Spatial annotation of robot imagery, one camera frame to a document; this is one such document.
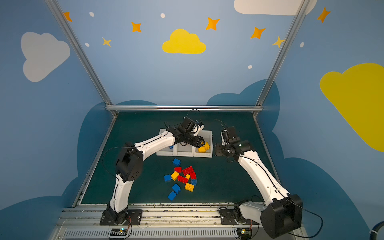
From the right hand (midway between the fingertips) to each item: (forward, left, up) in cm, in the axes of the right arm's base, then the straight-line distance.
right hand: (222, 147), depth 82 cm
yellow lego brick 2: (-12, +27, -14) cm, 32 cm away
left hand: (+8, +12, -5) cm, 15 cm away
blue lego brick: (-13, +31, -15) cm, 37 cm away
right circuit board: (-37, -11, -20) cm, 44 cm away
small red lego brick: (-7, +25, -16) cm, 31 cm away
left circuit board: (-41, +51, -19) cm, 68 cm away
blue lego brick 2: (-19, +25, -15) cm, 34 cm away
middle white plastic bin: (+7, +22, -17) cm, 29 cm away
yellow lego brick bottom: (-17, +18, -16) cm, 30 cm away
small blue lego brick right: (-15, +15, -15) cm, 26 cm away
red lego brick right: (-10, +16, -16) cm, 25 cm away
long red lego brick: (-8, +19, -15) cm, 26 cm away
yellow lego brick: (+8, +9, -14) cm, 19 cm away
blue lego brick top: (-3, +26, -15) cm, 31 cm away
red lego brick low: (-14, +22, -15) cm, 30 cm away
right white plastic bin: (+18, +7, -14) cm, 24 cm away
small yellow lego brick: (-11, +19, -16) cm, 27 cm away
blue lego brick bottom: (-23, +27, -15) cm, 38 cm away
